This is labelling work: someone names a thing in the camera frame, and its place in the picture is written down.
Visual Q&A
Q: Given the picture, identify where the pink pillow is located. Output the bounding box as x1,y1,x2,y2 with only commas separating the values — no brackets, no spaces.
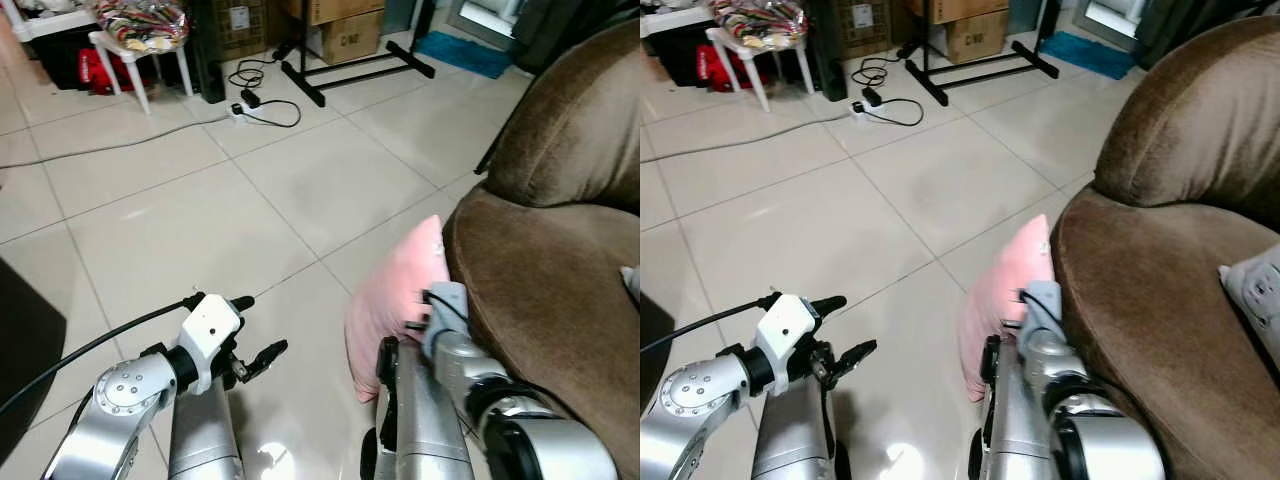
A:
957,213,1057,404
344,214,452,404

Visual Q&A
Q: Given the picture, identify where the black metal floor stand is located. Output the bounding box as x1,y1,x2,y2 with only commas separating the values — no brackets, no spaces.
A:
272,0,437,109
897,0,1061,109

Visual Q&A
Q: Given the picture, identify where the brown fabric sofa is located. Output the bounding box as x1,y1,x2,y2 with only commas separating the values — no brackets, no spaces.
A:
1048,14,1280,480
441,17,641,480

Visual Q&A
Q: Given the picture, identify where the blue floor mat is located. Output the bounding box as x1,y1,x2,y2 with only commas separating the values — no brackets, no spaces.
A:
414,29,514,81
1039,30,1137,82

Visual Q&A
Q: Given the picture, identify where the dark furniture edge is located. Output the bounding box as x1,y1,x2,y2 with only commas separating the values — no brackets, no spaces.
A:
0,256,68,467
640,288,677,413

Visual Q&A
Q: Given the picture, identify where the white plastic stool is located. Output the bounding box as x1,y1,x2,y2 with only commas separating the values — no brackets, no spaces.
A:
704,25,817,113
87,27,197,115

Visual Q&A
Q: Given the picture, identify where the red bag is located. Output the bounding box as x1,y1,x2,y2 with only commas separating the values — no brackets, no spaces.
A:
77,47,153,97
696,44,763,94

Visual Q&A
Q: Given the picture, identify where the small cardboard box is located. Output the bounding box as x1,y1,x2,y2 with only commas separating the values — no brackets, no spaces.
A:
943,9,1012,66
308,9,387,67

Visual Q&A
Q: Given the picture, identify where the colourful patterned bag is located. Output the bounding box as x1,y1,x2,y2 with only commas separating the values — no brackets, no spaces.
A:
94,0,191,54
709,0,809,52

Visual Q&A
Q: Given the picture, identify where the large cardboard box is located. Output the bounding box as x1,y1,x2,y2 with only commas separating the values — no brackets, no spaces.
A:
280,0,387,27
905,0,1012,25

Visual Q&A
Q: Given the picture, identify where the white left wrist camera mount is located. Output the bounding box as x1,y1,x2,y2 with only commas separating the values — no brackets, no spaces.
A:
178,294,245,397
752,293,824,397

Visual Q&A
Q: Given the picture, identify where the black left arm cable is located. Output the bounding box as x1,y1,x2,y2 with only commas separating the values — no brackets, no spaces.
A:
640,292,783,355
0,292,206,417

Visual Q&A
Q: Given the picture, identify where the grey floor cable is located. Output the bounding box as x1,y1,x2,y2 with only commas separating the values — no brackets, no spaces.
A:
640,110,854,166
0,112,233,172

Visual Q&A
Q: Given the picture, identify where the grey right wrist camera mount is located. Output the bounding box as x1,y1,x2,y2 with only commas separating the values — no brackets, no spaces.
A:
1020,279,1065,349
420,281,471,353

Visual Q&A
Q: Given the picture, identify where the black power adapter cable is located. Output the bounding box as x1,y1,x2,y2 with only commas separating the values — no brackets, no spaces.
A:
850,54,927,129
227,57,304,130

